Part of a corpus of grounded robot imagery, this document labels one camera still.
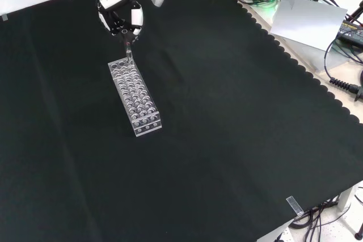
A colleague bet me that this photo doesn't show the clear glass test tube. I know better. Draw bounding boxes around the clear glass test tube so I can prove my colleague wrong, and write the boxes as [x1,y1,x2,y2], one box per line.
[121,28,135,66]

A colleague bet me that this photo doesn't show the clear plastic test tube rack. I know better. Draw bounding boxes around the clear plastic test tube rack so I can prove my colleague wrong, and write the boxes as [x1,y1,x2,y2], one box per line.
[107,57,163,138]

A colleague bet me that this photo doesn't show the black bench cloth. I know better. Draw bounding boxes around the black bench cloth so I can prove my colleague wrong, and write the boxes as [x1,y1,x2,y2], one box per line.
[0,0,363,242]

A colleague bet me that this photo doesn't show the pale grey board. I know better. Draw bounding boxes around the pale grey board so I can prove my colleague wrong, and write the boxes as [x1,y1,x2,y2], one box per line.
[269,0,349,53]

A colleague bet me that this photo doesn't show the black power adapter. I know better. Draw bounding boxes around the black power adapter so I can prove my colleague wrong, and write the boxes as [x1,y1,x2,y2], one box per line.
[335,20,363,48]

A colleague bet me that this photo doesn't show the dark tripod leg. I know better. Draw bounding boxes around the dark tripod leg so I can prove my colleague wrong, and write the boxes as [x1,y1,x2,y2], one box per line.
[343,0,363,27]

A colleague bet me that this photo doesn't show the clear tape strip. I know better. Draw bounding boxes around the clear tape strip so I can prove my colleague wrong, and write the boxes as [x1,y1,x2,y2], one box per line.
[285,195,305,216]

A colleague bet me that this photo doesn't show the grey table leg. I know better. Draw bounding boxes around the grey table leg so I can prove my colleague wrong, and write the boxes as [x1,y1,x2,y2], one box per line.
[338,186,354,212]

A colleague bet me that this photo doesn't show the thin black cable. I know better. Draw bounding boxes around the thin black cable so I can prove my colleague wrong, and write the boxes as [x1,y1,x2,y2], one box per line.
[323,36,363,83]

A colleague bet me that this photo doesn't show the black ribbed cable connector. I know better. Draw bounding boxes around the black ribbed cable connector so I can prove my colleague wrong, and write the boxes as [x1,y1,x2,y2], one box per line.
[328,77,363,102]

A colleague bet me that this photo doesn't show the black floor cables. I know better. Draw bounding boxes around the black floor cables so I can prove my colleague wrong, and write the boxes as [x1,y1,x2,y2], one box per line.
[279,186,363,242]

